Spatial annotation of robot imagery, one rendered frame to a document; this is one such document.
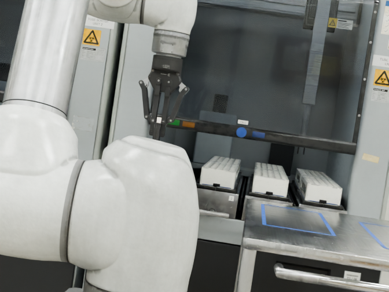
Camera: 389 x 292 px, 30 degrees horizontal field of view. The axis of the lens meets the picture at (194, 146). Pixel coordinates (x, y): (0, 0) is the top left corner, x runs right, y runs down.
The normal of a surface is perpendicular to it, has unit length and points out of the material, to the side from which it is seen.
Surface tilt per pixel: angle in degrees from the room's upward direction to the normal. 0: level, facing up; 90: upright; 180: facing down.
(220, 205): 90
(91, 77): 90
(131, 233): 91
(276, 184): 90
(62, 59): 76
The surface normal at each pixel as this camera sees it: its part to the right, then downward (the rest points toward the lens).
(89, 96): -0.09, 0.04
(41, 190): 0.11, -0.33
